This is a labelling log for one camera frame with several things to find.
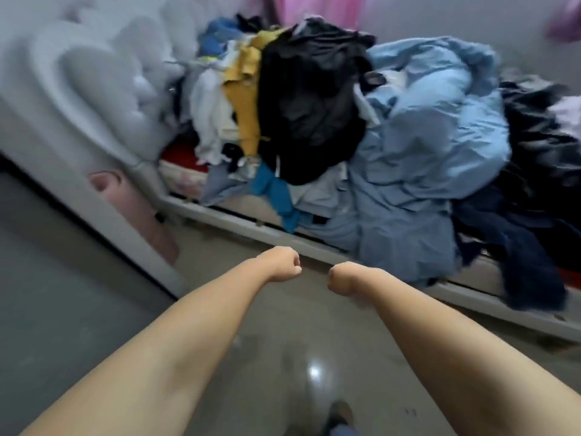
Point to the person's right hand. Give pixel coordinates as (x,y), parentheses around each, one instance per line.
(345,276)

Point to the person's left hand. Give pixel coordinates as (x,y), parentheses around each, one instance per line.
(278,263)

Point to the person's right fingers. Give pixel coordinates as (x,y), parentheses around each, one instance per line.
(333,279)

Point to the person's left fingers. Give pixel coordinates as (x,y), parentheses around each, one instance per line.
(293,263)

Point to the person's left forearm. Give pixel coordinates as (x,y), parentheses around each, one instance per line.
(150,358)

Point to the person's right forearm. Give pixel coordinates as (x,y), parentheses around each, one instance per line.
(458,358)

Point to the teal blue garment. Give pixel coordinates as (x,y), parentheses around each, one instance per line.
(277,195)

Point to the light blue duvet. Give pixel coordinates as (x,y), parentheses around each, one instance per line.
(417,177)

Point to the red patterned mattress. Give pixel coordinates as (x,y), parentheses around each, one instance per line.
(181,163)

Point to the black garment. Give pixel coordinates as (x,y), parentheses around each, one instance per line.
(308,104)

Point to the pink rolled mat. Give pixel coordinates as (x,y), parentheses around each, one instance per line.
(136,213)

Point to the white garment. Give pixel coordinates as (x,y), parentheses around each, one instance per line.
(209,113)

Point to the navy blue garment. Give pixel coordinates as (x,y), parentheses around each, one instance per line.
(513,249)

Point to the yellow garment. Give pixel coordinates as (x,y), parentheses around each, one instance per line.
(247,86)

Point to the dark grey garment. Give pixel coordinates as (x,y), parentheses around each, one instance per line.
(540,145)

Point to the pink curtain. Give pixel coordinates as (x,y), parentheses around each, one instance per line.
(313,8)

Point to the grey tufted headboard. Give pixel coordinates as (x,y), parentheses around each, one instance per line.
(90,86)

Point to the purple cloth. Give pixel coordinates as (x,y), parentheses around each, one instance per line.
(565,20)

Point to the white bed frame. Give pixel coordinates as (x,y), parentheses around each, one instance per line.
(317,249)

